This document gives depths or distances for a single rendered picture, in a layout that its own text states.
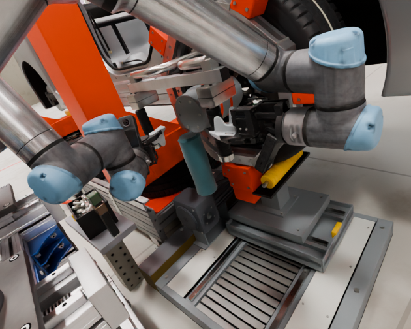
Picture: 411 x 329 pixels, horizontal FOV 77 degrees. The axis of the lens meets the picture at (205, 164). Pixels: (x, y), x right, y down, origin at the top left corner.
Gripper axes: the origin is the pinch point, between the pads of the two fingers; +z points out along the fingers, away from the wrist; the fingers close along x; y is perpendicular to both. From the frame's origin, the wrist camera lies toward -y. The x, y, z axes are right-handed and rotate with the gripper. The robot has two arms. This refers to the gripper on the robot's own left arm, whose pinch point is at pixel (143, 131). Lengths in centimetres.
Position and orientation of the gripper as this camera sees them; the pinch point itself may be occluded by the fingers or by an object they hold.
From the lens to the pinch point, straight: 91.5
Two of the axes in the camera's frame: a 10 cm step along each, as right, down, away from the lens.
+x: 9.6, -2.9, -0.5
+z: -0.9, -4.3, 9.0
